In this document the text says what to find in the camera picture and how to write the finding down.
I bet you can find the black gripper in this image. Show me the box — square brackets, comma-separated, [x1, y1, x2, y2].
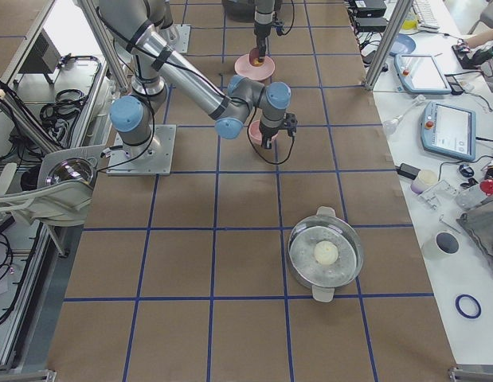
[259, 112, 298, 150]
[254, 15, 284, 64]

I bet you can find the red apple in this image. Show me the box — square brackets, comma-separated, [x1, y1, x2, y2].
[248, 48, 264, 67]

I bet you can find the pink bowl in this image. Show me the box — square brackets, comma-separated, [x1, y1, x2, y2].
[248, 119, 262, 146]

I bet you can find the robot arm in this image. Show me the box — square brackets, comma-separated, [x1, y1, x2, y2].
[96, 1, 297, 149]
[248, 0, 282, 67]

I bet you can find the pink plate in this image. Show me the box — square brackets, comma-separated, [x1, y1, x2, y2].
[234, 54, 276, 81]

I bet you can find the blue plate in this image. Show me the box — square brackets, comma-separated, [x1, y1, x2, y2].
[389, 33, 416, 57]

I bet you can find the steel steamer pot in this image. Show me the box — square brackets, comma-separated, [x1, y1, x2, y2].
[287, 206, 364, 302]

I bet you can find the white steamed bun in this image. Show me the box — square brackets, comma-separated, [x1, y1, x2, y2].
[313, 240, 338, 266]

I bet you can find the black power adapter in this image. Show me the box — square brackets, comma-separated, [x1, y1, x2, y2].
[396, 163, 421, 180]

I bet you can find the far teach pendant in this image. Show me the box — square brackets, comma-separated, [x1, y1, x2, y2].
[394, 54, 452, 95]

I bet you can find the teach pendant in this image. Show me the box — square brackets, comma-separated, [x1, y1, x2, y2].
[394, 54, 452, 95]
[421, 102, 476, 162]

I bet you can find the purple white cup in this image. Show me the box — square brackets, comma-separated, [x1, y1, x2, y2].
[410, 170, 438, 194]

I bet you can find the near teach pendant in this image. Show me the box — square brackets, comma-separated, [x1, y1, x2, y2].
[421, 102, 476, 162]

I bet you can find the glass dome lid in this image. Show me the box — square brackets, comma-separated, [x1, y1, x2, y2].
[45, 158, 95, 185]

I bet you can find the grey folded cloth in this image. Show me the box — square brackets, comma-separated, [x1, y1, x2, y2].
[456, 196, 493, 274]

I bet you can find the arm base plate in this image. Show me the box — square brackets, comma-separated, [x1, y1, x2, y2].
[166, 24, 191, 54]
[106, 124, 176, 176]

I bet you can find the aluminium frame post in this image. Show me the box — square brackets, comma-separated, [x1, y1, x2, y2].
[363, 0, 413, 91]

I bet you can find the blue rubber ring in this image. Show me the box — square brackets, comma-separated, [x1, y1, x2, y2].
[455, 294, 482, 319]

